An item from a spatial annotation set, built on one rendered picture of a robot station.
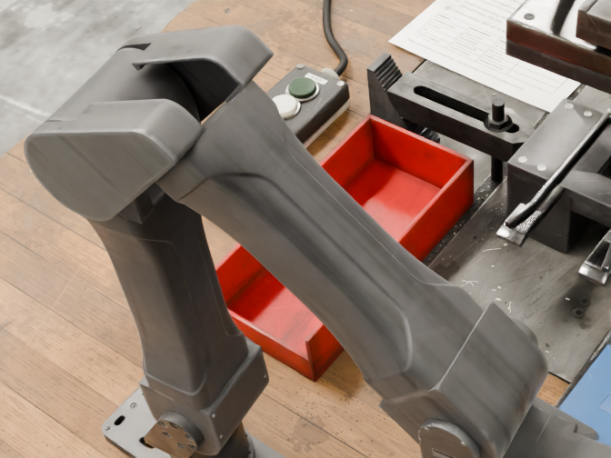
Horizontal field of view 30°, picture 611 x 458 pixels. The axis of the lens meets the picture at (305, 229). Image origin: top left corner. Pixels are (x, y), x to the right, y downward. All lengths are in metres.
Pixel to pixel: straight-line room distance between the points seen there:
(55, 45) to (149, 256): 2.25
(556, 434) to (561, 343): 0.34
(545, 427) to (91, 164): 0.30
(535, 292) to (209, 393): 0.36
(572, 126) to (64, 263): 0.50
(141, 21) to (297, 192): 2.35
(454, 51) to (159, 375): 0.61
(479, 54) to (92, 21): 1.82
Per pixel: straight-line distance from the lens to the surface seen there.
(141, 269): 0.71
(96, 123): 0.59
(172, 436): 0.84
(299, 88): 1.19
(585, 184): 1.01
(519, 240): 0.97
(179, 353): 0.76
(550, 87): 1.23
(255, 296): 1.04
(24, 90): 2.82
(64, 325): 1.08
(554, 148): 1.04
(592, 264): 0.95
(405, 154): 1.11
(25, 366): 1.06
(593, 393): 0.95
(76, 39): 2.92
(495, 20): 1.31
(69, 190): 0.65
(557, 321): 1.02
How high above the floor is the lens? 1.71
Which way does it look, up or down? 48 degrees down
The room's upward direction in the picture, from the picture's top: 9 degrees counter-clockwise
